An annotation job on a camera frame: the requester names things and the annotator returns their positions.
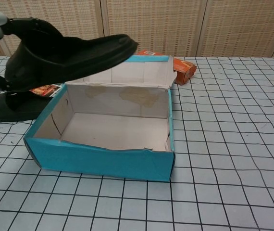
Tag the black slide sandal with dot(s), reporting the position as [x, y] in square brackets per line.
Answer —
[7, 110]
[79, 62]

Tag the blue cardboard shoe box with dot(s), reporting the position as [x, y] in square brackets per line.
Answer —
[98, 161]

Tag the bamboo folding screen panel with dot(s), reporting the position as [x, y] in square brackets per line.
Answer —
[74, 19]
[242, 26]
[151, 21]

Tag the red white-bordered picture card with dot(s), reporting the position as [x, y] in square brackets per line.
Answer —
[49, 90]

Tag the orange snack carton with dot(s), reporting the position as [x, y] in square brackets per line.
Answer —
[185, 71]

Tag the blue checked tablecloth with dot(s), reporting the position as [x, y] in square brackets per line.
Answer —
[223, 144]

